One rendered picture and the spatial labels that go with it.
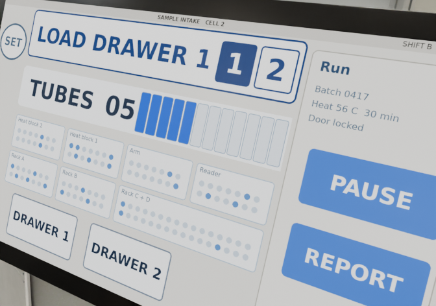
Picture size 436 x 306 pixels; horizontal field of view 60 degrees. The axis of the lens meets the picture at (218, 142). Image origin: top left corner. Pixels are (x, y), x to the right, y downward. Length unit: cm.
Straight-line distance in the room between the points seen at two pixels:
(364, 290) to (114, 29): 32
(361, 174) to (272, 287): 11
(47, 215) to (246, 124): 24
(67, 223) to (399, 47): 34
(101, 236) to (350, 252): 23
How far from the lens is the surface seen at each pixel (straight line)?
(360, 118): 30
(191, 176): 34
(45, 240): 45
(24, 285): 162
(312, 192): 30
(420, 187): 30
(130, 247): 38
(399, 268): 31
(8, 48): 49
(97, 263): 40
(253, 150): 31
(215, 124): 33
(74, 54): 42
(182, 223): 34
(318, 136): 30
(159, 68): 36
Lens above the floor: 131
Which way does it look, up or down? 40 degrees down
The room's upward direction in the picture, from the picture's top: 6 degrees counter-clockwise
